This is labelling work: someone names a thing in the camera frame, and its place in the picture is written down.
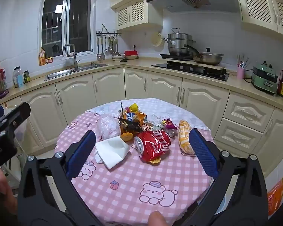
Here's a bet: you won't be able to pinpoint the black snack wrapper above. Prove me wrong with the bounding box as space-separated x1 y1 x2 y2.
118 115 143 135

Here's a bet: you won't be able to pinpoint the steel faucet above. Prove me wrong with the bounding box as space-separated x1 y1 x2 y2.
62 44 81 71

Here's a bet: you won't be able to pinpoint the window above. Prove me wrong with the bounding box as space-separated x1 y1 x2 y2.
39 0 95 58

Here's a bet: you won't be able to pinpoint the orange plastic bag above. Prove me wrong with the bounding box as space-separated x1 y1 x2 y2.
267 176 283 216

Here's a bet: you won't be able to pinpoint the white tissue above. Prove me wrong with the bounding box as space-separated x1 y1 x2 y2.
94 137 131 169

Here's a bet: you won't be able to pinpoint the yellow colander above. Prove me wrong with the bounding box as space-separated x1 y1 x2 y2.
151 32 165 47

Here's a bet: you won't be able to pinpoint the dark sauce bottle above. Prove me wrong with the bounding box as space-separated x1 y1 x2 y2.
277 70 283 98

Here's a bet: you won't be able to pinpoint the purple knife holder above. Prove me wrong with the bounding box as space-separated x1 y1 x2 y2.
0 62 9 101

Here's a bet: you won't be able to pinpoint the cream lower cabinets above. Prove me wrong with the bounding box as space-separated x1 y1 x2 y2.
0 66 283 178

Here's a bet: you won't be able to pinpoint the crushed red can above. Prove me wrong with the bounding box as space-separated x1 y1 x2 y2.
134 130 171 162

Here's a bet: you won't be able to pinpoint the steel spatula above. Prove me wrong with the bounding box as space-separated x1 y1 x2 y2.
100 37 106 60

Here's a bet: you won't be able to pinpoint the bundle of chopsticks and spoons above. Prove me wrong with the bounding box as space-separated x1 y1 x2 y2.
236 55 251 68

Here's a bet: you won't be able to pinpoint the yellow snack packet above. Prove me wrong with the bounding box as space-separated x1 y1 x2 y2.
178 120 196 156

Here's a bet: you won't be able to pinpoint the person's left hand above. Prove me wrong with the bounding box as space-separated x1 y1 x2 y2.
0 168 18 216

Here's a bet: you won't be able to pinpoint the pink checkered tablecloth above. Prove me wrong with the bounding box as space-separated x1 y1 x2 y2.
54 98 215 225

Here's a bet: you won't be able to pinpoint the wooden board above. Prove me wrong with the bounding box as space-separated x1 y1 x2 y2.
166 60 226 71

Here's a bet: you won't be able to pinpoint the clear plastic wrapper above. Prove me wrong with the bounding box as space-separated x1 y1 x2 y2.
151 114 167 129

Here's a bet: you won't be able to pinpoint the person's right hand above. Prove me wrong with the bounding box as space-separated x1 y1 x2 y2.
148 211 167 226

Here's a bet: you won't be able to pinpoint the wall utensil rack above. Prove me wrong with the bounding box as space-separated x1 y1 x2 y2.
96 24 122 38

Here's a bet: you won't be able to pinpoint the cream upper corner cabinet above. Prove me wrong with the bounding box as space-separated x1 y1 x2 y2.
110 0 165 31

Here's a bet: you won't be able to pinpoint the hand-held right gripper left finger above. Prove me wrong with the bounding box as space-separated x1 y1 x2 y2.
17 129 102 226

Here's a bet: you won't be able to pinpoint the clear plastic bag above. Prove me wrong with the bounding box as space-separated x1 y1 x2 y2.
97 113 121 141

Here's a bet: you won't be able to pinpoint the crushed orange can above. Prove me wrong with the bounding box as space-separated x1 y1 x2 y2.
126 112 148 129

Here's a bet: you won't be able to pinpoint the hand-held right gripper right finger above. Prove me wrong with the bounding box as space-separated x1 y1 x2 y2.
186 128 268 226

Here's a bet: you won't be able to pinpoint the white fringed cloth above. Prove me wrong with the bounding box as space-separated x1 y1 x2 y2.
86 98 211 132

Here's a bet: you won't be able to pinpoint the clear plastic jar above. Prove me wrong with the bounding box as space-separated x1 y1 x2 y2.
13 66 25 88

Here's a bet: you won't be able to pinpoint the steel steamer pot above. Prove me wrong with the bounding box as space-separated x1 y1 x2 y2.
163 27 194 55

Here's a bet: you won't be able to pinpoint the cream upper cabinet with lattice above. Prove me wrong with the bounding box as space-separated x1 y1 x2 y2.
235 0 283 41

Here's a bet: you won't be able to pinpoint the red bowl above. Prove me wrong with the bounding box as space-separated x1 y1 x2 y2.
124 50 139 60

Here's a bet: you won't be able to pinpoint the steel sink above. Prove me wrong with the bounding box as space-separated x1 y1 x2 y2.
44 62 109 82

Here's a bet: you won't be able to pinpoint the steel frying pan with lid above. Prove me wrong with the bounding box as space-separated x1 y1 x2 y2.
184 44 225 66

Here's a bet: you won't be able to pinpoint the black gas stove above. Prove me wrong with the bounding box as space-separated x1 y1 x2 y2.
151 62 230 82

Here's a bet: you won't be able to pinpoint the yellow candy wrapper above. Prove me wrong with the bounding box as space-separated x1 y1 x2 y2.
125 103 141 113

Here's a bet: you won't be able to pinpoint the purple candy wrapper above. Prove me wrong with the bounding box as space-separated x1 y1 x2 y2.
161 119 175 130

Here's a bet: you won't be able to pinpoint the orange seasoning packet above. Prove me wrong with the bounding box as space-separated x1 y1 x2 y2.
39 47 47 66

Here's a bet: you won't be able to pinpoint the green electric cooker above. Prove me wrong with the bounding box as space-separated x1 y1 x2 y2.
251 61 279 96

